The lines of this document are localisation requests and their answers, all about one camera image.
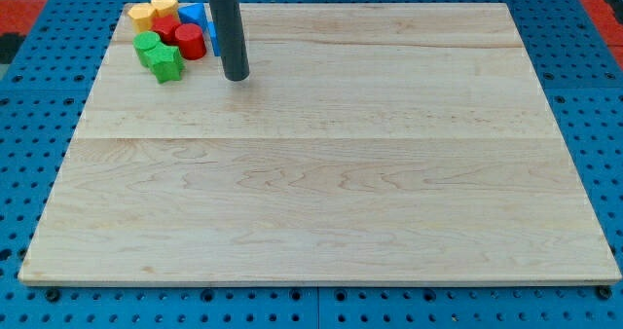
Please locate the green cylinder block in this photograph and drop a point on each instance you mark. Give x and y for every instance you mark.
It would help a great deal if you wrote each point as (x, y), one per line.
(144, 42)

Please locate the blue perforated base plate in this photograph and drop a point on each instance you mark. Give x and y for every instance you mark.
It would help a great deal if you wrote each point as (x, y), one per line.
(46, 86)

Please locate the green star block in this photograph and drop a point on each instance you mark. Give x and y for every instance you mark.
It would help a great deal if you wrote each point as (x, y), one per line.
(165, 62)

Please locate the yellow heart block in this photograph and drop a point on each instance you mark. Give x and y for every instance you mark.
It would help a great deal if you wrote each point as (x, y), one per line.
(166, 8)

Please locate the light wooden board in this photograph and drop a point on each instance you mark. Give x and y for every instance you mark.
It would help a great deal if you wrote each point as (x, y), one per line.
(390, 145)

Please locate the yellow pentagon block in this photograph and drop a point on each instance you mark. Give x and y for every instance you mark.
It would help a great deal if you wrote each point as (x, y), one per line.
(141, 16)

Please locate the blue triangle block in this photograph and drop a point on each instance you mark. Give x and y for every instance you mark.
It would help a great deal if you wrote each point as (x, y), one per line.
(194, 13)

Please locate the red star block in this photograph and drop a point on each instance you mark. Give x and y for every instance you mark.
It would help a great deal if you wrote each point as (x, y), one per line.
(165, 27)

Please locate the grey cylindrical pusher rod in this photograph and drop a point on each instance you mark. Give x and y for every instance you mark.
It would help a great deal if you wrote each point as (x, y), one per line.
(230, 35)

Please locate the blue cube block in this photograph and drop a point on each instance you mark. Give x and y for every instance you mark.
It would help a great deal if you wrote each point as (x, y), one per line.
(213, 38)

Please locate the red cylinder block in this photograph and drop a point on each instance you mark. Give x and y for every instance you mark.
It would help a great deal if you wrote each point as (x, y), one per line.
(189, 39)

